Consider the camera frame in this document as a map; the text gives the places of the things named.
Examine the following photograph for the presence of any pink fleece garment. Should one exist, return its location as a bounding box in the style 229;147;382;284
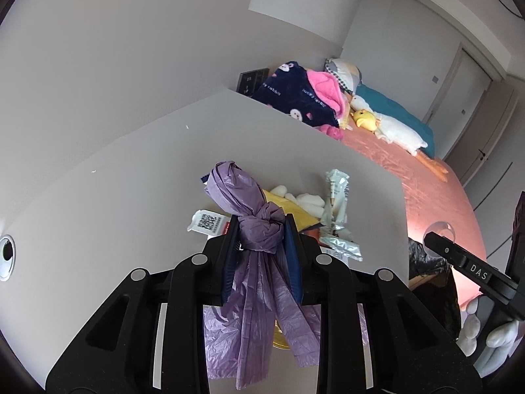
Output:
306;69;350;142

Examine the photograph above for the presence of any white room door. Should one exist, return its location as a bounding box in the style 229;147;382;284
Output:
426;49;492;160

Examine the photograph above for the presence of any grey patterned pillow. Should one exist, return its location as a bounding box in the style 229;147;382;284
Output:
324;58;362;94

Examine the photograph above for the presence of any white goose plush toy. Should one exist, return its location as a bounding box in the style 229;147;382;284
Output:
347;94;449;182

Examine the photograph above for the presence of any teal pillow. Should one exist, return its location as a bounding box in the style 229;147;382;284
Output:
356;84;435;158

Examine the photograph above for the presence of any purple plastic trash bag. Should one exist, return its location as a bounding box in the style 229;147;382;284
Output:
202;160;370;391

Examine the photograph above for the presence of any yellow duck plush toy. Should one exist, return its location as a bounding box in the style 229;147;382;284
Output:
352;109;377;133

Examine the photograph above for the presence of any pink bed sheet mattress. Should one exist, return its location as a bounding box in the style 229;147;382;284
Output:
333;129;486;281

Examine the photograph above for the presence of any black lined cardboard trash box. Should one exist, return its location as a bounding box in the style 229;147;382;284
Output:
409;238;461;339

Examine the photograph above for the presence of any silver foil wrapper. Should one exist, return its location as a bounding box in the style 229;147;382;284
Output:
320;169;363;265

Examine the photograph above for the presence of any white QR code packet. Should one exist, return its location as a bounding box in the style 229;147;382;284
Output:
187;210;230;237

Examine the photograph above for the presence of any yellow snack wrapper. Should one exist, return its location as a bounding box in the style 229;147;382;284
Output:
263;189;320;232

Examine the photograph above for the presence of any black wall socket panel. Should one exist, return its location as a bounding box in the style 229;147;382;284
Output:
236;68;270;97

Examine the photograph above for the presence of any white gloved hand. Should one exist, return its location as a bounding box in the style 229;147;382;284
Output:
455;294;522;378

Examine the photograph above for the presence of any navy rabbit fleece blanket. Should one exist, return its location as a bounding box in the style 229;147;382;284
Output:
252;61;338;127

